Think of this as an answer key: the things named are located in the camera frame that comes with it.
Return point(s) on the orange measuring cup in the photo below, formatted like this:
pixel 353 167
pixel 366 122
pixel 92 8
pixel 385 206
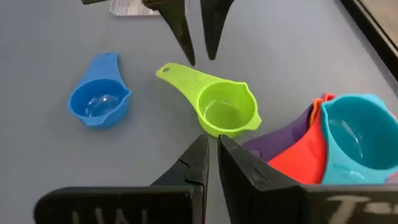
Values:
pixel 315 109

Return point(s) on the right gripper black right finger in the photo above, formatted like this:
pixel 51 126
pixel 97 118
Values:
pixel 248 186

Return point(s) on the blue measuring cup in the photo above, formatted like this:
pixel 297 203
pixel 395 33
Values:
pixel 99 102

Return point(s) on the red measuring cup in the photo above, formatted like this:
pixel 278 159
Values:
pixel 301 158

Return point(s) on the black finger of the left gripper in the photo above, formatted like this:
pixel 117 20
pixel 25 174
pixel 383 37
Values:
pixel 177 21
pixel 213 21

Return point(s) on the black table edge rail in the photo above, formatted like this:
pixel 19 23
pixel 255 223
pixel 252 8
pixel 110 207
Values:
pixel 373 31

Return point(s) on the green measuring cup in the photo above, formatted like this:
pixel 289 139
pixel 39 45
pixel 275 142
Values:
pixel 224 109

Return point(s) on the teal measuring cup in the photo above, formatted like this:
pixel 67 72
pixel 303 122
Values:
pixel 357 133

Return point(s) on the clear plastic basket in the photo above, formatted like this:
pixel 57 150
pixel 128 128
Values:
pixel 130 7

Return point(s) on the purple measuring cup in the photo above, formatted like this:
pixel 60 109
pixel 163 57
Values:
pixel 280 138

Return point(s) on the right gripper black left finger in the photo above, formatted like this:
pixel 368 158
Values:
pixel 186 174

